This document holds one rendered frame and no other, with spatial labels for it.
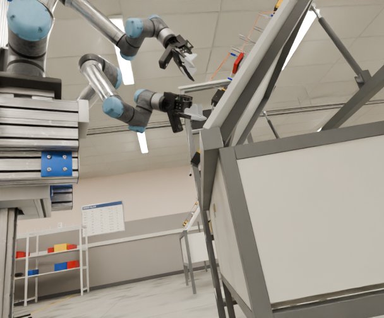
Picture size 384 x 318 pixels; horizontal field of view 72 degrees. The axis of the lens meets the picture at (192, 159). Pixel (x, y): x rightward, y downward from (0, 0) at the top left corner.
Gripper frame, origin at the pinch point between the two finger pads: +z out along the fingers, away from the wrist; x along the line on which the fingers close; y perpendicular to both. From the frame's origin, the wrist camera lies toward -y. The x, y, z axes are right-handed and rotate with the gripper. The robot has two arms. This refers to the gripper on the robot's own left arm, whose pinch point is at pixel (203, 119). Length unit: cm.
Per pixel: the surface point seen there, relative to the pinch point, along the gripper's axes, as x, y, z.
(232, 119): -6.5, 4.4, 15.5
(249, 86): 2.7, 15.3, 15.0
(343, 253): -23, -16, 58
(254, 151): -22.2, 0.7, 30.7
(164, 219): 484, -446, -368
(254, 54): -6.9, 25.2, 18.2
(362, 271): -23, -18, 62
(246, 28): 280, 76, -126
